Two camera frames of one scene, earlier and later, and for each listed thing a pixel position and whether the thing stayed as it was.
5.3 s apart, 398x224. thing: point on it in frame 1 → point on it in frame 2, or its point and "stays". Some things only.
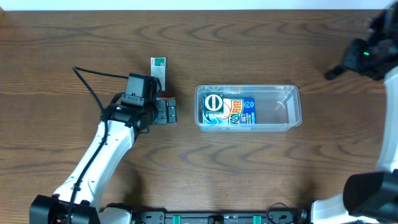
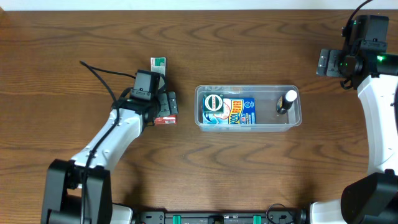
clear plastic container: x=247 y=108 stays
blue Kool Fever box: x=236 y=111 stays
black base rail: x=232 y=218 stays
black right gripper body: x=351 y=58 → x=328 y=63
